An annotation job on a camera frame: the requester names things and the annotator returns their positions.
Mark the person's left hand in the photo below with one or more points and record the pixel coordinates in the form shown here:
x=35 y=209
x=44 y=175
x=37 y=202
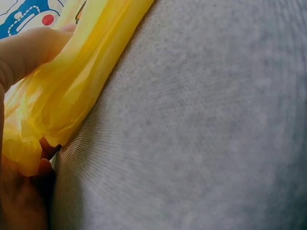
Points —
x=21 y=52

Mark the yellow plastic bag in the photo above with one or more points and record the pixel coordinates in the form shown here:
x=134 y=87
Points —
x=76 y=79

